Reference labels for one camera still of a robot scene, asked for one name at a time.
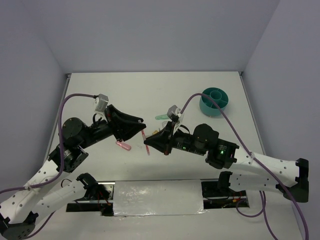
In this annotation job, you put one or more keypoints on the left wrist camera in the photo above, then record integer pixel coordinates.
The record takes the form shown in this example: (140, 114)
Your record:
(101, 103)

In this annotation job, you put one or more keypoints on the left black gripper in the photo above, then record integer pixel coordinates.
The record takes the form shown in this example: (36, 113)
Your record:
(120, 123)

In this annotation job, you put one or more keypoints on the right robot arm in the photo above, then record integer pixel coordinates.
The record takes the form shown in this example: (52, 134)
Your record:
(239, 170)

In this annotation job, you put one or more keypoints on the teal round organizer container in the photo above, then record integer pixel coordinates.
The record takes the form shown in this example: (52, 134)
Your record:
(218, 96)

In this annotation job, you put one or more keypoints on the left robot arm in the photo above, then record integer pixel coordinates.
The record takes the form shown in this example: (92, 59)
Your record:
(36, 200)

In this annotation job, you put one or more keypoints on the silver foil tape sheet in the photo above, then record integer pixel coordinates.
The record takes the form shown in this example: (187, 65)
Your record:
(158, 198)

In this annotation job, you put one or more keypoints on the clear tape roll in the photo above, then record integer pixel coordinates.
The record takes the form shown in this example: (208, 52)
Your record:
(164, 124)

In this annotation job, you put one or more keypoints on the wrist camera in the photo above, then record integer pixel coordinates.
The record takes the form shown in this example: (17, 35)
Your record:
(101, 103)
(175, 115)

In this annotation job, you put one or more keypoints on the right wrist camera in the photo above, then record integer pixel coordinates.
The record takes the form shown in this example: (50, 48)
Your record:
(175, 115)

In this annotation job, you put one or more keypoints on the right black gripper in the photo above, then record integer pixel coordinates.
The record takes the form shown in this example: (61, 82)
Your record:
(163, 140)

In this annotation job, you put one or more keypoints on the pink correction tape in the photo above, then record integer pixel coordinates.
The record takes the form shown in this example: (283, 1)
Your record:
(123, 145)

